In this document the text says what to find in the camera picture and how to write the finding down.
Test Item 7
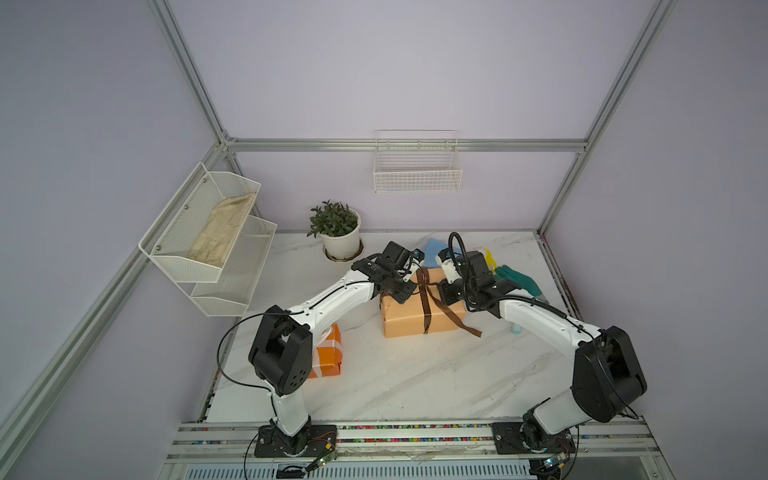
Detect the white two-tier mesh shelf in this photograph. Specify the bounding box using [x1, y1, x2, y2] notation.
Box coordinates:
[138, 163, 277, 317]

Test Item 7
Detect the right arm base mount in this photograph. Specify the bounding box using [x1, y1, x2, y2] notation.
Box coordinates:
[491, 406, 576, 457]

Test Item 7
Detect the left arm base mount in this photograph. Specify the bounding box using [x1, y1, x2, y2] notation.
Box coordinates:
[253, 421, 338, 458]

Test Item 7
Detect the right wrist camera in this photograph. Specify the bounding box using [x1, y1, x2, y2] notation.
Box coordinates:
[435, 247, 462, 284]

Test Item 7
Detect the tan gift box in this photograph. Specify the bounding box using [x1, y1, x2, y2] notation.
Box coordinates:
[380, 268, 466, 339]

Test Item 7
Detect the white wire wall basket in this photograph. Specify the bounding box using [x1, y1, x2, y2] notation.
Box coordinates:
[373, 129, 463, 194]

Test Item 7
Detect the light blue gift box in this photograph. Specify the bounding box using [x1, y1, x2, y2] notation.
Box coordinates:
[421, 238, 449, 269]

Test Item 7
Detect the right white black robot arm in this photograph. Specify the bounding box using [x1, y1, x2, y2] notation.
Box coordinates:
[435, 248, 648, 436]

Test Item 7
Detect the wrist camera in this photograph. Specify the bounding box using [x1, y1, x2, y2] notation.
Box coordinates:
[435, 247, 462, 284]
[403, 249, 425, 281]

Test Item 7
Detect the white ribbon bow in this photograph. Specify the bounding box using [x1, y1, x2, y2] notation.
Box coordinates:
[309, 326, 344, 378]

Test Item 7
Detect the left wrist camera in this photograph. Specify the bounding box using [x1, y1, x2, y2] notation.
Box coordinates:
[403, 249, 425, 281]

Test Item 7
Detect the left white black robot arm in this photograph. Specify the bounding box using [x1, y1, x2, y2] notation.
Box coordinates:
[248, 241, 425, 437]

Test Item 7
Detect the aluminium frame rail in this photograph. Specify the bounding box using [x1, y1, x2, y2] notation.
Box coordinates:
[165, 418, 661, 464]

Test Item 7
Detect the potted green plant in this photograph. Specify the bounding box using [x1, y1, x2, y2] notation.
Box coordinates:
[307, 200, 361, 261]

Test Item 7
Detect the beige cloth in shelf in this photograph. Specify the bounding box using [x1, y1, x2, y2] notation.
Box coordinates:
[188, 193, 257, 268]

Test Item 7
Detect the yellow ribbon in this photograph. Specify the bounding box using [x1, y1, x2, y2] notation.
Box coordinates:
[480, 248, 497, 273]

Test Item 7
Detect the brown ribbon bow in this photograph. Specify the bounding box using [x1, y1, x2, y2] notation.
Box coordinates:
[416, 268, 482, 338]

